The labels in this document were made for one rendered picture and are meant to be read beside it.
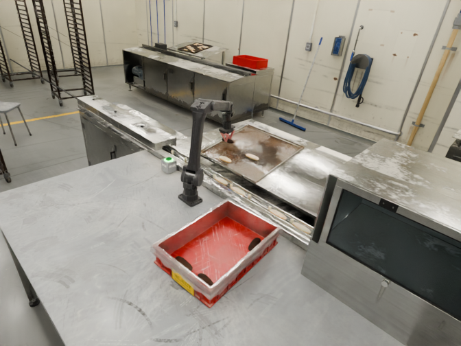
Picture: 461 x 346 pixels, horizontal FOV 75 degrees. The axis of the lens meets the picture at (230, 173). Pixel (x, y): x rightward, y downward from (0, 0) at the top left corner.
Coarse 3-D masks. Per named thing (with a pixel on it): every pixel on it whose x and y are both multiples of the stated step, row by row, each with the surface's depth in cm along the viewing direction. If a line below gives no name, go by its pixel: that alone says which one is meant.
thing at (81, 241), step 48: (48, 192) 160; (96, 192) 163; (144, 192) 167; (48, 240) 129; (96, 240) 132; (144, 240) 134; (288, 240) 142; (48, 288) 109; (96, 288) 110; (144, 288) 112; (240, 288) 115; (288, 288) 117; (96, 336) 95; (144, 336) 96; (192, 336) 98; (240, 336) 99; (288, 336) 100; (336, 336) 101; (384, 336) 103
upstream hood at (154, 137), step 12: (84, 96) 276; (96, 96) 279; (96, 108) 250; (108, 108) 252; (120, 108) 255; (108, 120) 240; (120, 120) 231; (132, 120) 233; (132, 132) 217; (144, 132) 214; (156, 132) 216; (156, 144) 202; (168, 144) 209
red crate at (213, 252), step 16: (224, 224) 147; (240, 224) 148; (192, 240) 136; (208, 240) 137; (224, 240) 138; (240, 240) 138; (176, 256) 127; (192, 256) 128; (208, 256) 128; (224, 256) 129; (240, 256) 130; (192, 272) 120; (208, 272) 121; (224, 272) 121; (208, 304) 107
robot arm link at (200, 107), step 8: (192, 104) 147; (200, 104) 149; (208, 104) 147; (192, 112) 147; (200, 112) 145; (208, 112) 150; (200, 120) 147; (192, 128) 149; (200, 128) 149; (192, 136) 150; (200, 136) 151; (192, 144) 151; (200, 144) 153; (192, 152) 153; (200, 152) 156; (192, 160) 154; (184, 168) 157; (192, 168) 155; (200, 168) 157; (200, 176) 157; (200, 184) 160
